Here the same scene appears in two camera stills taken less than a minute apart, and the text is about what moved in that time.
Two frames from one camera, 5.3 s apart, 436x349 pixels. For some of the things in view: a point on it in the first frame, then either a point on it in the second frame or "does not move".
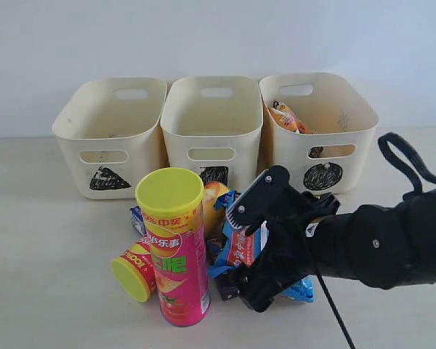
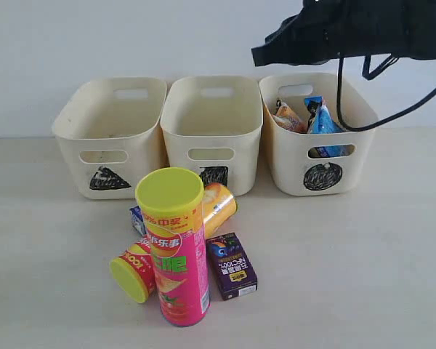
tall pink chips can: (171, 199) does not move
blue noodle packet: (239, 249) → (322, 121)
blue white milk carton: (137, 219) does not move
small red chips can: (134, 273) does not move
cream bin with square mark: (214, 125) does not move
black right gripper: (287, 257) → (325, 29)
